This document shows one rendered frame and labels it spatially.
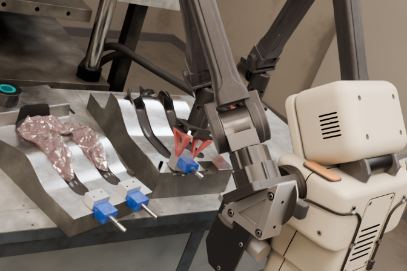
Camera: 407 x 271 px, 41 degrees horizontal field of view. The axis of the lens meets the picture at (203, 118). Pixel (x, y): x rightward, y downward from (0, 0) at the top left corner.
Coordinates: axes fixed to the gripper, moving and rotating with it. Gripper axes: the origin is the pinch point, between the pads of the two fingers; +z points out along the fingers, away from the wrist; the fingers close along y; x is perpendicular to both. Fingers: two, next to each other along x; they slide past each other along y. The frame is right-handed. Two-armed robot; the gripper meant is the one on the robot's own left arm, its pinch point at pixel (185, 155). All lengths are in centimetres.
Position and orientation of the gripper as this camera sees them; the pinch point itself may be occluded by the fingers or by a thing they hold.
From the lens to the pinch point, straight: 150.7
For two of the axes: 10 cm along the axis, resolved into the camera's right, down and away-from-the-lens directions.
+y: -7.5, -1.5, -6.4
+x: 5.5, 3.8, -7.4
